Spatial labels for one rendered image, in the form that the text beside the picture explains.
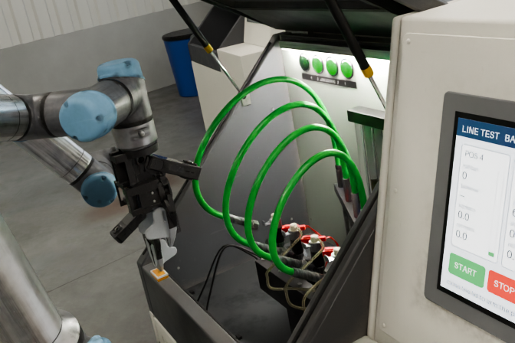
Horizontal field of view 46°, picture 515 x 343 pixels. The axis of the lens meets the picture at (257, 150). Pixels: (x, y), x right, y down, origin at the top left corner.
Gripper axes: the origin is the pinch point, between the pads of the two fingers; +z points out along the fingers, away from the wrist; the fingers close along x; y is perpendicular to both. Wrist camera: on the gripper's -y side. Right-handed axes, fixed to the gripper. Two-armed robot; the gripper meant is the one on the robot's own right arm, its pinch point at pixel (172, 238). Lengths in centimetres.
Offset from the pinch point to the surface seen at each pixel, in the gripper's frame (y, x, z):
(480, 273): -30, 48, 1
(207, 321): -5.5, -7.2, 25.3
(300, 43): -54, -29, -24
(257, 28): -185, -281, 10
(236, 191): -35, -43, 15
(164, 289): -3.4, -27.0, 25.3
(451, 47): -38, 37, -30
